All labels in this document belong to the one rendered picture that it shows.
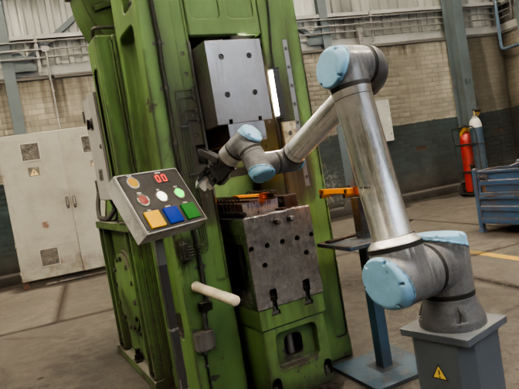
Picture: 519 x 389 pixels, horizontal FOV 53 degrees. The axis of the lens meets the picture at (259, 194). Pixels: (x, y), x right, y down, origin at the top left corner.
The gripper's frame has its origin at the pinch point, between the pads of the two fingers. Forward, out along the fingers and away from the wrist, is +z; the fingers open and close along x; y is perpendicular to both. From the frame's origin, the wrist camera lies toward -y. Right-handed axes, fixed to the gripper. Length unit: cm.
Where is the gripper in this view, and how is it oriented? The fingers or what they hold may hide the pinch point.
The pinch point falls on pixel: (197, 184)
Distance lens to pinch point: 215.1
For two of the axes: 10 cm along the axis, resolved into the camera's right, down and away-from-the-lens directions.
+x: 5.9, -1.4, 7.9
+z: -6.0, 5.8, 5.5
